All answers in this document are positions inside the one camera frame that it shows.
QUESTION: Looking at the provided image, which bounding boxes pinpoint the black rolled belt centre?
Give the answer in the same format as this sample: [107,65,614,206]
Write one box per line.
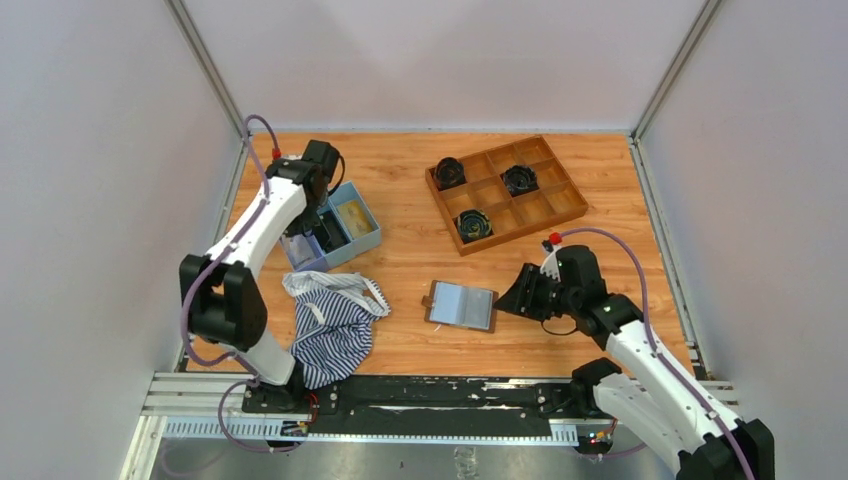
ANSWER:
[501,165,539,197]

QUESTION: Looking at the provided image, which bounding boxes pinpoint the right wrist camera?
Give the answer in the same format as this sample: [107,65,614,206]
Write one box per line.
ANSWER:
[540,232,562,280]

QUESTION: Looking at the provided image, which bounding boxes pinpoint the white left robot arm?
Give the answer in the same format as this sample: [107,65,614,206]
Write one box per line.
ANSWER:
[179,140,346,413]

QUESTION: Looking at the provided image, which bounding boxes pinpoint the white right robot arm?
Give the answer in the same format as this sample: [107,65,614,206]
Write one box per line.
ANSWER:
[494,245,776,479]

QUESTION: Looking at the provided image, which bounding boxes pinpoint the white card in organizer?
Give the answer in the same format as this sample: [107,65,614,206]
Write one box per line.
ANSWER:
[285,235,317,270]

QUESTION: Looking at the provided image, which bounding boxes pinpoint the black rolled belt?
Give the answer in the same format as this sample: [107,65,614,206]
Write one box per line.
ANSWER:
[433,157,466,191]
[501,165,539,197]
[455,209,494,244]

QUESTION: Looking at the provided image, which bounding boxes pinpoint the aluminium front rail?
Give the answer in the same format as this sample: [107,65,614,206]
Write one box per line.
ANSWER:
[132,370,737,446]

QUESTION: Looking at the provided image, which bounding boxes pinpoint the blue white striped cloth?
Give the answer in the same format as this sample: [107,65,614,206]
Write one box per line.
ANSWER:
[282,271,391,390]

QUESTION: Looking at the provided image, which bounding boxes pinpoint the black rolled belt back left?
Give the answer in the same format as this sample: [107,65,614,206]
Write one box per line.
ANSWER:
[433,157,466,191]

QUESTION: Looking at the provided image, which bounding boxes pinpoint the black card in organizer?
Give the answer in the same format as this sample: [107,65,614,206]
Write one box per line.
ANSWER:
[313,212,349,253]

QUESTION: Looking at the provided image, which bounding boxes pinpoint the blue three-compartment organizer box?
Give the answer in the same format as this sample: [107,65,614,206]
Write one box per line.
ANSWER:
[280,181,382,272]

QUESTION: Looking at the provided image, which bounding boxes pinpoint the yellow card in organizer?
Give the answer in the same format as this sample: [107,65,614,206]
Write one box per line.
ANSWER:
[337,200,374,240]

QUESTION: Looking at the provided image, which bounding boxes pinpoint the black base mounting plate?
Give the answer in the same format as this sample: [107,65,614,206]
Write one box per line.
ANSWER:
[241,375,612,438]

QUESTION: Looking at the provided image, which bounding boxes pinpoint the black rolled belt front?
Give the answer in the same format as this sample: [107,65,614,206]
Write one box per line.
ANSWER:
[455,209,494,244]

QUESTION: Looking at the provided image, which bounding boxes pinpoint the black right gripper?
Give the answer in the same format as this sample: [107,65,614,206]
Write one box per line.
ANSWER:
[494,263,579,322]

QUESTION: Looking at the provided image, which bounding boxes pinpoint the brown leather card holder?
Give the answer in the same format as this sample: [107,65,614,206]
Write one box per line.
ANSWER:
[421,280,499,333]

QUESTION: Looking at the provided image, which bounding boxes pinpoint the wooden nine-compartment tray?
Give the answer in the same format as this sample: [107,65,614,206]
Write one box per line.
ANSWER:
[424,135,589,256]

